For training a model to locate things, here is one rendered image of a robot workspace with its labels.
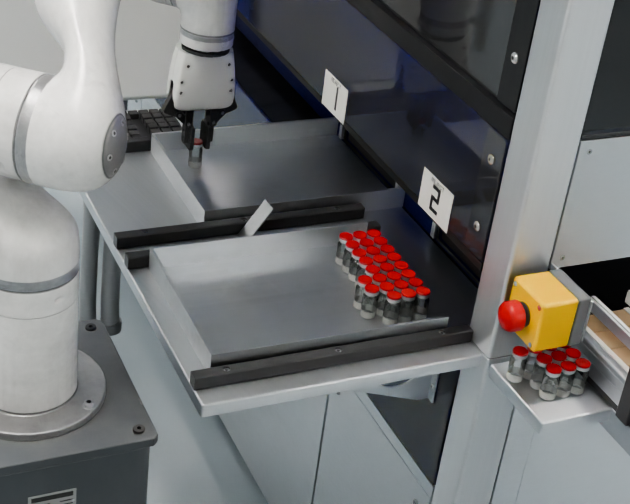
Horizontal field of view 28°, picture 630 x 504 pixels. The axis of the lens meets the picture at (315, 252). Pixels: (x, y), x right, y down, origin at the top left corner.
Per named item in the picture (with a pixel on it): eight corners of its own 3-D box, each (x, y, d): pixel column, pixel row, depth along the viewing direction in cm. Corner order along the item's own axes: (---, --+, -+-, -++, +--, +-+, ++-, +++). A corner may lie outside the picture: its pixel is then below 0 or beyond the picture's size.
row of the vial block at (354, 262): (346, 257, 186) (350, 230, 184) (400, 325, 172) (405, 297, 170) (332, 259, 185) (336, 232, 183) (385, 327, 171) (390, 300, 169)
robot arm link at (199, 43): (226, 15, 198) (224, 33, 199) (172, 17, 194) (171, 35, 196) (245, 36, 191) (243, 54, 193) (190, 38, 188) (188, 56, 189)
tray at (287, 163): (335, 134, 221) (338, 116, 219) (402, 206, 202) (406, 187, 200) (150, 152, 208) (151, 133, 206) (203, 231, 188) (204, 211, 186)
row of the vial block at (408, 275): (373, 253, 188) (377, 227, 185) (428, 320, 174) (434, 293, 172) (359, 255, 187) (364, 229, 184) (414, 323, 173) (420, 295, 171)
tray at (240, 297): (363, 240, 191) (367, 221, 189) (444, 338, 171) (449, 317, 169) (148, 268, 178) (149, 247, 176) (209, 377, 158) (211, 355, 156)
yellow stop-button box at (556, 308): (549, 313, 165) (560, 267, 161) (579, 345, 159) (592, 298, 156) (500, 322, 162) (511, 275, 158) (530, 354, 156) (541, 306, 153)
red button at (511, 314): (516, 317, 160) (523, 291, 158) (533, 335, 157) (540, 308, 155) (491, 321, 159) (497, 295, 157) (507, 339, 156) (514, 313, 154)
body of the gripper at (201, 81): (228, 29, 199) (222, 94, 204) (167, 31, 194) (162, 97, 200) (245, 47, 193) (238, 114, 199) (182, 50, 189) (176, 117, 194)
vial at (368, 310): (371, 309, 175) (375, 282, 172) (378, 318, 173) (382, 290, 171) (357, 312, 174) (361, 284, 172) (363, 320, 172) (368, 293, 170)
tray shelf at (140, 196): (322, 131, 226) (324, 122, 225) (528, 356, 173) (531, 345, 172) (59, 156, 207) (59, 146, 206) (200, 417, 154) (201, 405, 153)
